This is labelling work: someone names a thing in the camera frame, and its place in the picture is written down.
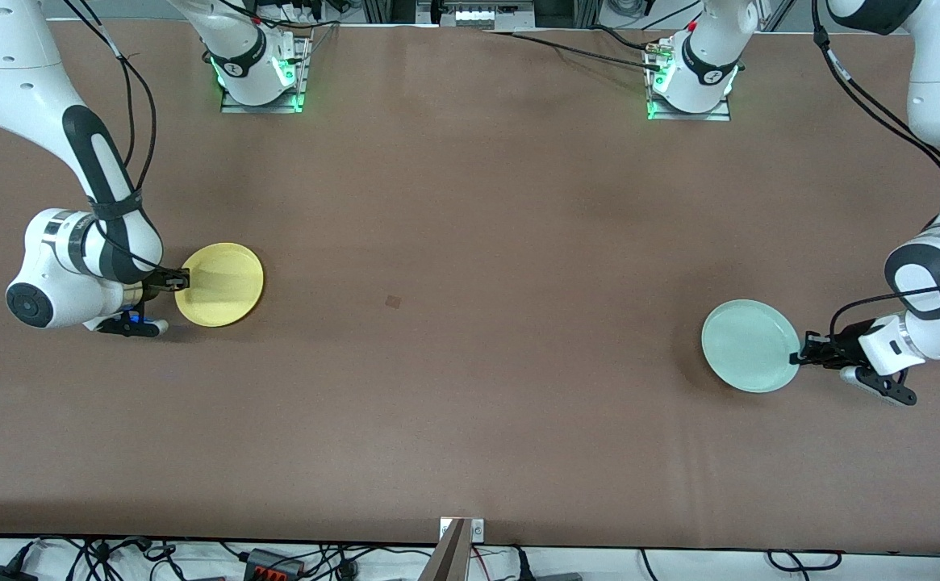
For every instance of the pale green round plate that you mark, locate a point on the pale green round plate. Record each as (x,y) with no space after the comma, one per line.
(748,345)

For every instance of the aluminium camera pole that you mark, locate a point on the aluminium camera pole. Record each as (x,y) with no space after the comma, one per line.
(447,561)

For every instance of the yellow round plate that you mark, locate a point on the yellow round plate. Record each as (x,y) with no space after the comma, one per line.
(223,284)

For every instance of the metal arm base mounting plate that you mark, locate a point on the metal arm base mounting plate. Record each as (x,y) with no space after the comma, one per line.
(720,115)
(307,73)

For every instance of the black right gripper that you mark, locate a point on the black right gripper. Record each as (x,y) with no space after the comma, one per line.
(156,282)

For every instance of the brown table cover sheet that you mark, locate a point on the brown table cover sheet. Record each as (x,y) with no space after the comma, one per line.
(470,202)

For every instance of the silver electronics box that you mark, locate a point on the silver electronics box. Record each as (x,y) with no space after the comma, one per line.
(478,14)

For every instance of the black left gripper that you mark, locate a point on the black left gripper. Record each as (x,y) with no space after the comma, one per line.
(839,344)

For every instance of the black red power adapter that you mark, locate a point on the black red power adapter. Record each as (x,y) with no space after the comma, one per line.
(274,562)

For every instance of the small metal edge bracket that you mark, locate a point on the small metal edge bracket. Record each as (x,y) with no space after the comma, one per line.
(478,530)

